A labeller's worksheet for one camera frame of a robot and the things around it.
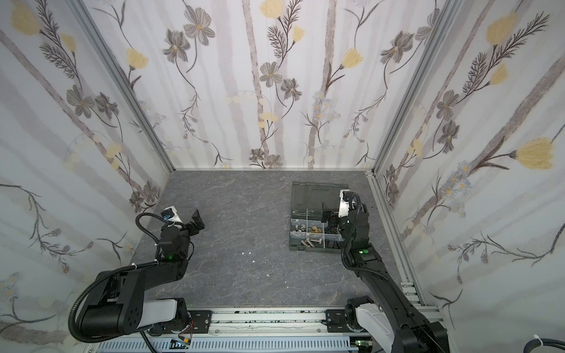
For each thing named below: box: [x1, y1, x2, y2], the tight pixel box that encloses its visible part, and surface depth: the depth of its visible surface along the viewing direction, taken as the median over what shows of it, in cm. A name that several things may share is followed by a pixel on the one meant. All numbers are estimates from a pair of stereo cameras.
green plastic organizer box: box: [289, 180, 349, 254], surface depth 97 cm
